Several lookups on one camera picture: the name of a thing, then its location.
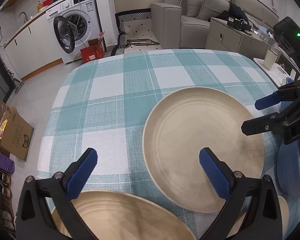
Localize cardboard box with cat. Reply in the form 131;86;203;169
0;102;34;161

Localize white kitchen base cabinets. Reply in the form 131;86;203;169
4;12;63;80

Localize large dark blue bowl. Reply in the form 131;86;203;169
276;139;300;198

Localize grey drawer cabinet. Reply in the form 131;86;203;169
205;17;271;60

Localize small beige plate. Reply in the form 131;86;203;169
228;196;289;237

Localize red cardboard box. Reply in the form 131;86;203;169
80;32;104;63

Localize grey sofa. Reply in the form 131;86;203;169
151;0;279;49

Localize white washing machine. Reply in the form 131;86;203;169
46;0;102;64

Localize beige tumbler cup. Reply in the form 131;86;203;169
263;49;277;70

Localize purple yoga mat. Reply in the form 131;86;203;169
0;153;15;174

